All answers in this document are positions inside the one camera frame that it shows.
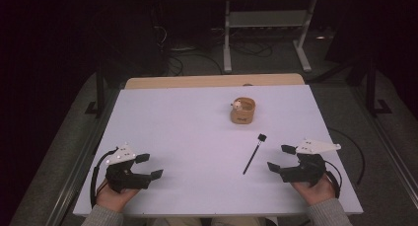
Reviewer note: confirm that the person's left hand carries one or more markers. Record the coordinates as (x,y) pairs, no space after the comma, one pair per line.
(113,199)

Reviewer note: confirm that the white board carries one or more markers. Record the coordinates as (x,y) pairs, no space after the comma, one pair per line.
(184,127)

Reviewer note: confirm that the white metal desk frame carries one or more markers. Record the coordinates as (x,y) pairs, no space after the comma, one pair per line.
(263,18)

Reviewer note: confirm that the black brush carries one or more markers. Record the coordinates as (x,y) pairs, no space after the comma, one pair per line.
(253,153)

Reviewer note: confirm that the person's right hand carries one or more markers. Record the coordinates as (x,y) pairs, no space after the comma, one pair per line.
(317,193)

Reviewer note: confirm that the brown wooden cup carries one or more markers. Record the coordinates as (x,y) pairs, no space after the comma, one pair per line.
(243,115)

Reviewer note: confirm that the black metal stand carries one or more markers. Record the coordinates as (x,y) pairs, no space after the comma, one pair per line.
(100,88)
(371,88)

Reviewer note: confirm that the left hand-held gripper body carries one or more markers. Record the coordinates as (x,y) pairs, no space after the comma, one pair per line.
(123,178)

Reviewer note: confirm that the grey metal rail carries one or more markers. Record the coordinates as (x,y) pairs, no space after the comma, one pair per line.
(75,180)
(391,157)

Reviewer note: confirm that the wooden table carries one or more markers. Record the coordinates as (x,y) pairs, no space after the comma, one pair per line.
(197,80)

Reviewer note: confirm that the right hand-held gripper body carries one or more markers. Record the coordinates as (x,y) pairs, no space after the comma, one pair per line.
(307,171)

